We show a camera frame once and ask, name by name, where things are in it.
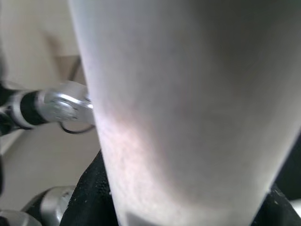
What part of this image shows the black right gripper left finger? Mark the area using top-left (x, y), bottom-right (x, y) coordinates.
top-left (60, 150), bottom-right (119, 226)

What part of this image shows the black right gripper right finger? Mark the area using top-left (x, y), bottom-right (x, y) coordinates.
top-left (253, 183), bottom-right (301, 226)

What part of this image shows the white plastic table leg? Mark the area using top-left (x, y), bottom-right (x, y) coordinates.
top-left (67, 0), bottom-right (301, 226)

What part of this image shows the silver robot leg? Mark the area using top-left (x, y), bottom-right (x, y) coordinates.
top-left (0, 186), bottom-right (76, 226)

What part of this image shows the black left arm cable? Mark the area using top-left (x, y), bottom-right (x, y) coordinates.
top-left (60, 121), bottom-right (94, 135)

